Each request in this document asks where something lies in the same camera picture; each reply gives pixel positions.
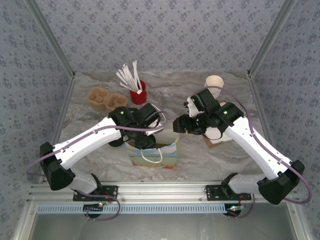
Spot colourful paper gift bag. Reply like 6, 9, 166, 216
124, 136, 181, 170

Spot white paper napkins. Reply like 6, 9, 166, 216
206, 124, 232, 141

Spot red plastic cup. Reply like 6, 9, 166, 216
129, 79, 148, 105

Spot white paper cup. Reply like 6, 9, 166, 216
204, 74, 225, 100

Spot small LED circuit board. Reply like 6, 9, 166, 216
226, 203, 245, 217
83, 202, 106, 218

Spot grey metal lower panel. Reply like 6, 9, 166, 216
14, 202, 308, 240

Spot aluminium front rail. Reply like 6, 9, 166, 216
26, 181, 300, 204

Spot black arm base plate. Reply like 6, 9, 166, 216
72, 184, 119, 202
204, 184, 252, 201

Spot slotted grey cable duct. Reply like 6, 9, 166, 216
36, 202, 230, 215

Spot aluminium frame post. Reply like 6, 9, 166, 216
24, 0, 76, 77
246, 0, 298, 76

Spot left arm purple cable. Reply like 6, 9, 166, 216
25, 111, 168, 221

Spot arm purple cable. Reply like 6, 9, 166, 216
198, 85, 313, 220
25, 111, 168, 221

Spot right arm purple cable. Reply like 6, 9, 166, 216
198, 85, 313, 220

